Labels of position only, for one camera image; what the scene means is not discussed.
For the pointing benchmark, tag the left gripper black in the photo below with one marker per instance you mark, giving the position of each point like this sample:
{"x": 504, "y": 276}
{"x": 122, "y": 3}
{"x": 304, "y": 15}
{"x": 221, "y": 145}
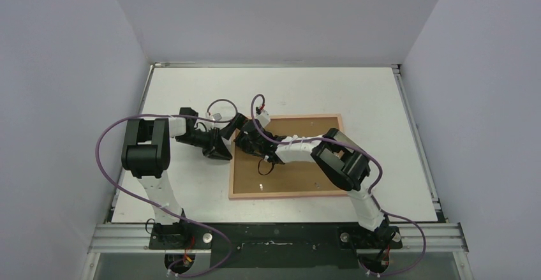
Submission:
{"x": 217, "y": 148}

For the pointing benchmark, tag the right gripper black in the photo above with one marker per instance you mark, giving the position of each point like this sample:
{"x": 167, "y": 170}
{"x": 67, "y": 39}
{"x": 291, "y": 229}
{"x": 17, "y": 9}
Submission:
{"x": 245, "y": 136}

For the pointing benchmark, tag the brown frame backing board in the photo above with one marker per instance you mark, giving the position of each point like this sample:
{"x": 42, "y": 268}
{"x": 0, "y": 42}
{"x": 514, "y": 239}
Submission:
{"x": 296, "y": 172}

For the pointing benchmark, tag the light wooden picture frame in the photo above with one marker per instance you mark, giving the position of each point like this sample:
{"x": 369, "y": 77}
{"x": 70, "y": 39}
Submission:
{"x": 274, "y": 195}

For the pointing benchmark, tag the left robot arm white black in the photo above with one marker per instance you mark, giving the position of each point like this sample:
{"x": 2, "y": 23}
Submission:
{"x": 146, "y": 155}

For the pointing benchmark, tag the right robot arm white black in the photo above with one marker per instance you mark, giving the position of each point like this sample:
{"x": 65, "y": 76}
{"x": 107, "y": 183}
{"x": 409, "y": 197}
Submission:
{"x": 340, "y": 159}

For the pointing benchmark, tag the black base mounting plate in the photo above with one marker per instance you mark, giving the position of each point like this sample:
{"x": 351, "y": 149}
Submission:
{"x": 341, "y": 245}

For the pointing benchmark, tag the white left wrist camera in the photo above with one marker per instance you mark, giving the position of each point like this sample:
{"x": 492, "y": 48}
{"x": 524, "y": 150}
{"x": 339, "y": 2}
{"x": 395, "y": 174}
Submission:
{"x": 217, "y": 117}

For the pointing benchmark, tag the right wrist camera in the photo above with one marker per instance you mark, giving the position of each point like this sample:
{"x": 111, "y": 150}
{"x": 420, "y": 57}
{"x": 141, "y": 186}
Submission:
{"x": 263, "y": 119}

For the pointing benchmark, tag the aluminium rail front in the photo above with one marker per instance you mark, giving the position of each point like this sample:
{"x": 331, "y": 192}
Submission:
{"x": 133, "y": 238}

